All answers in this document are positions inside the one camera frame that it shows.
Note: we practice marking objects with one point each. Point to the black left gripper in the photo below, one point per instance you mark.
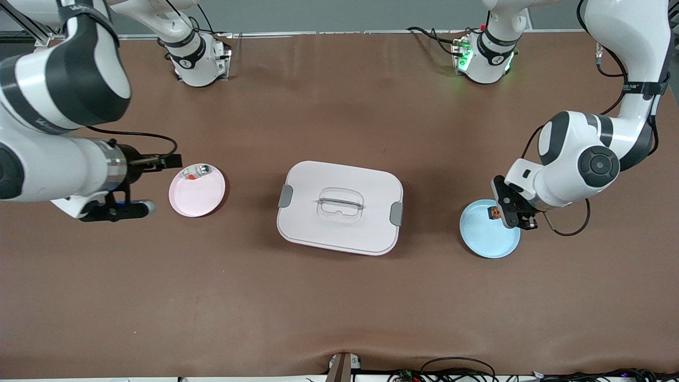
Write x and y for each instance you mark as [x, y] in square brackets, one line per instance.
[526, 219]

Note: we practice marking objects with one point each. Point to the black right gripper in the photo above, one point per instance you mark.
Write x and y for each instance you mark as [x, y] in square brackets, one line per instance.
[132, 161]

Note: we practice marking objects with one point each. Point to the black and orange switch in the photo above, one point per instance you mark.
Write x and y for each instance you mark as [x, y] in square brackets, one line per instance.
[495, 214]

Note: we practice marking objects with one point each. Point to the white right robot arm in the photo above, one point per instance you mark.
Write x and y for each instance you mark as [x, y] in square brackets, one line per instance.
[53, 170]

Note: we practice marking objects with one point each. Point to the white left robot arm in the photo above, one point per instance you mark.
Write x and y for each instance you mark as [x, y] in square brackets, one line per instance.
[562, 175]

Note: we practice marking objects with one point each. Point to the white lidded storage box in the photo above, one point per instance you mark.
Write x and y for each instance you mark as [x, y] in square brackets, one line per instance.
[339, 233]

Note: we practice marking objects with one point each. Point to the light blue round plate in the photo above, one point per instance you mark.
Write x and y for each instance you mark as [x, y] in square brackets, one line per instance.
[488, 241]

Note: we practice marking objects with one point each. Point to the pink round plate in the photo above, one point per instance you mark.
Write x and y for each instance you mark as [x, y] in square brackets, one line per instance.
[197, 199]

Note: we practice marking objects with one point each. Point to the brown table cover sheet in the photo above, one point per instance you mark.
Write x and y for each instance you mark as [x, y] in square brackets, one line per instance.
[339, 307]

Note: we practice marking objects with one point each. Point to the aluminium frame profile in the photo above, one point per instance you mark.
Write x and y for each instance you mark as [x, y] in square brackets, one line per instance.
[26, 29]

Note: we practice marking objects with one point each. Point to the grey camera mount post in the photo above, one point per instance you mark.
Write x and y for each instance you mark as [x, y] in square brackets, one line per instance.
[342, 369]

